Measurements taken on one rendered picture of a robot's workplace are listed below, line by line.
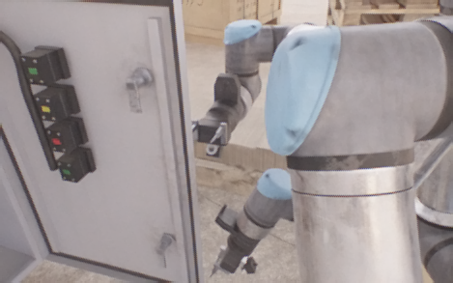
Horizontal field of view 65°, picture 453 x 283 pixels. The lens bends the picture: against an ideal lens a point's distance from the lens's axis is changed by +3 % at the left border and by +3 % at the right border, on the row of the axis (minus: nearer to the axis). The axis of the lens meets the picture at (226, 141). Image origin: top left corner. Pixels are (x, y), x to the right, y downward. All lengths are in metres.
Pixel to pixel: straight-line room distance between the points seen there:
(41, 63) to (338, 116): 0.41
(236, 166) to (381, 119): 1.66
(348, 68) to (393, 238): 0.15
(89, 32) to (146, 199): 0.31
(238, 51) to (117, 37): 0.40
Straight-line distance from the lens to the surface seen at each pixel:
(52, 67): 0.58
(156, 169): 0.61
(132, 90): 0.50
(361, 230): 0.32
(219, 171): 1.97
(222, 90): 0.81
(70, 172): 0.64
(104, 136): 0.63
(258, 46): 0.87
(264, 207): 0.81
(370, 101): 0.31
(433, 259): 0.95
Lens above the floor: 1.32
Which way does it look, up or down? 32 degrees down
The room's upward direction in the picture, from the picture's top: 1 degrees counter-clockwise
